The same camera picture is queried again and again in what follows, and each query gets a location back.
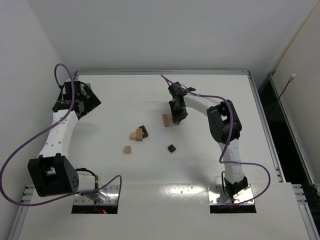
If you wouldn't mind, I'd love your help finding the dark wood arch block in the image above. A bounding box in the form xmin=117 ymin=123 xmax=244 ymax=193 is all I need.
xmin=139 ymin=125 xmax=149 ymax=139

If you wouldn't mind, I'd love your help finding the small dark wood block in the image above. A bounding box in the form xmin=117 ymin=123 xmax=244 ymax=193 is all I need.
xmin=167 ymin=144 xmax=176 ymax=153

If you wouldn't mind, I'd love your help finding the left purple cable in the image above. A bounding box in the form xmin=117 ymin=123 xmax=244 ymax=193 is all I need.
xmin=0 ymin=63 xmax=123 ymax=207

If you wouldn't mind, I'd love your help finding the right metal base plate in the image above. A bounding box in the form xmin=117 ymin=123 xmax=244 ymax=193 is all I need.
xmin=208 ymin=184 xmax=255 ymax=206

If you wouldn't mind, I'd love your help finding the metal base plate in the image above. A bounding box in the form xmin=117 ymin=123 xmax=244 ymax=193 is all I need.
xmin=73 ymin=185 xmax=120 ymax=206
xmin=208 ymin=184 xmax=255 ymax=206

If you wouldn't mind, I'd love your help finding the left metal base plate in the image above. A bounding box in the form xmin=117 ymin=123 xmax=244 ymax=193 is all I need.
xmin=73 ymin=185 xmax=120 ymax=206

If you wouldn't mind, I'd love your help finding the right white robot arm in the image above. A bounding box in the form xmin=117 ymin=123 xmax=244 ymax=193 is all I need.
xmin=168 ymin=82 xmax=248 ymax=199

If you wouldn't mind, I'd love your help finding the small light wood cube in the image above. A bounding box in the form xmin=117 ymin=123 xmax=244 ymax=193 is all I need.
xmin=124 ymin=145 xmax=132 ymax=154
xmin=130 ymin=132 xmax=137 ymax=140

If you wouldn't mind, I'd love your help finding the purple cable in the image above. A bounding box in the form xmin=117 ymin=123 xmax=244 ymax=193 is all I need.
xmin=0 ymin=63 xmax=123 ymax=207
xmin=160 ymin=74 xmax=272 ymax=207

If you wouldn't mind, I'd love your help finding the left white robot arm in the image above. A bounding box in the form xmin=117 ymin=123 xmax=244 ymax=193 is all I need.
xmin=27 ymin=80 xmax=101 ymax=197

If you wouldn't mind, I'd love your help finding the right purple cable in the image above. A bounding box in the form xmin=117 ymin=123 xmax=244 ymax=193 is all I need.
xmin=160 ymin=74 xmax=272 ymax=207

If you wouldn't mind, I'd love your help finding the black wall cable with plug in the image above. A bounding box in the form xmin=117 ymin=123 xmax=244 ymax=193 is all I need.
xmin=267 ymin=73 xmax=297 ymax=113

